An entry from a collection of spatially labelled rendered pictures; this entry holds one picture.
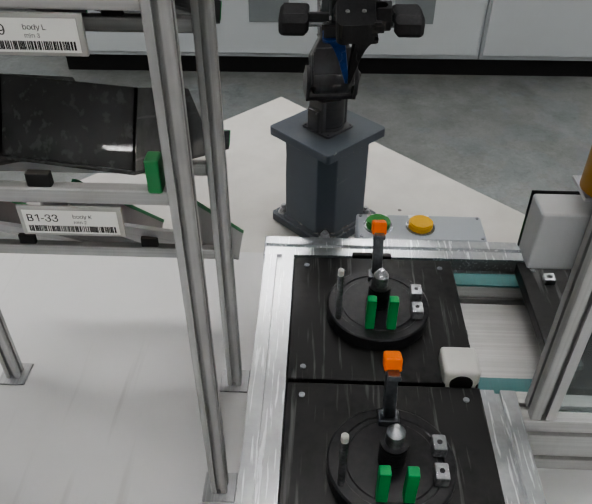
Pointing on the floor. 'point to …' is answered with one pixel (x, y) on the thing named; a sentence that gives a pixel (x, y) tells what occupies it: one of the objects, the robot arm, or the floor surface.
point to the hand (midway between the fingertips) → (348, 58)
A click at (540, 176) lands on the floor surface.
